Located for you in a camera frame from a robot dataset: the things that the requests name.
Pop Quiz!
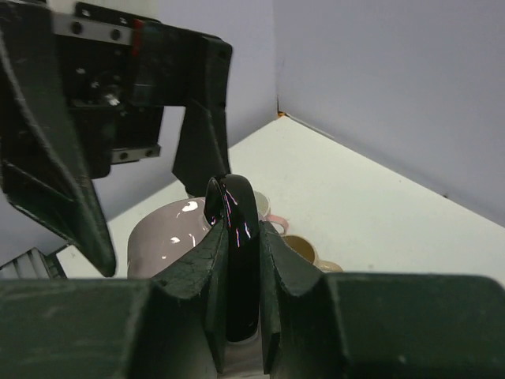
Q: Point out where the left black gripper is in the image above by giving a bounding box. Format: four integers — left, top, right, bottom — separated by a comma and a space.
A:
1, 2, 233, 277

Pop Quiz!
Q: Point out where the lilac mug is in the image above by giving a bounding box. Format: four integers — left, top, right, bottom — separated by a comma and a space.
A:
127, 174, 263, 378

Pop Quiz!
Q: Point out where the beige round mug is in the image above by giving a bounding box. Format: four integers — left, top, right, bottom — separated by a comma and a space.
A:
282, 235, 343, 272

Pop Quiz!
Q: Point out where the pink mug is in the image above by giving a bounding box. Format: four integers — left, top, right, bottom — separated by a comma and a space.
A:
253, 190, 289, 235

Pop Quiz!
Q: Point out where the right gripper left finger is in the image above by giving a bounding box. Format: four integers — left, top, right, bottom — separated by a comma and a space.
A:
1, 223, 228, 378

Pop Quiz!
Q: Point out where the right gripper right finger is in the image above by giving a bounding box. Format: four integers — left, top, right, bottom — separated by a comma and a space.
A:
260, 223, 504, 378

